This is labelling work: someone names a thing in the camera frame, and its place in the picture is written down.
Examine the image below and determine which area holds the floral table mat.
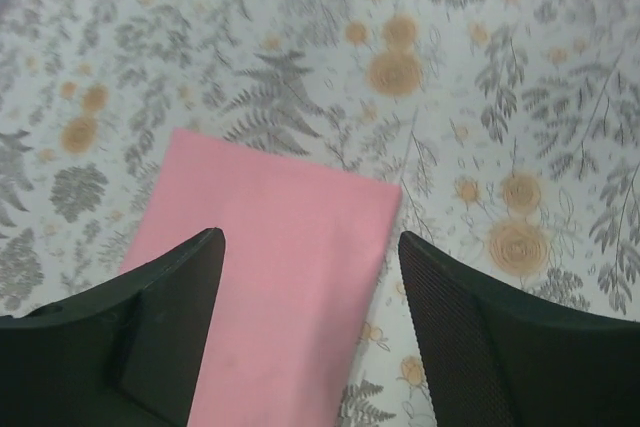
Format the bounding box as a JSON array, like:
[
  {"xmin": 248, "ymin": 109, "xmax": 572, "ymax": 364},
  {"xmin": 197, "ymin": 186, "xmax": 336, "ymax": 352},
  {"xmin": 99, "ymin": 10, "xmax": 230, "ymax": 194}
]
[{"xmin": 1, "ymin": 0, "xmax": 639, "ymax": 426}]

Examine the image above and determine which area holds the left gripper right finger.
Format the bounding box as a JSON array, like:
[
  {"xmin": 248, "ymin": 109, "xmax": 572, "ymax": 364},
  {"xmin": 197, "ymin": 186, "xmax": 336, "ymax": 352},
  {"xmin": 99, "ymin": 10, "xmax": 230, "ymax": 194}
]
[{"xmin": 398, "ymin": 231, "xmax": 639, "ymax": 426}]

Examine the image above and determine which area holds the pink t shirt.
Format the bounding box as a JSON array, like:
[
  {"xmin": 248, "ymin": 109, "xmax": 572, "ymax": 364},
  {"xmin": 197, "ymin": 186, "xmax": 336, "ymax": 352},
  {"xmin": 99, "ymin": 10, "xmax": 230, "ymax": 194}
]
[{"xmin": 122, "ymin": 129, "xmax": 401, "ymax": 426}]

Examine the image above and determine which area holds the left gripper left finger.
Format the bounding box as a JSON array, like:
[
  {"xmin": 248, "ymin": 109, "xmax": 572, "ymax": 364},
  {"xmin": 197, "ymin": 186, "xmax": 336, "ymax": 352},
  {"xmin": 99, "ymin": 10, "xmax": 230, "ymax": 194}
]
[{"xmin": 1, "ymin": 228, "xmax": 225, "ymax": 427}]

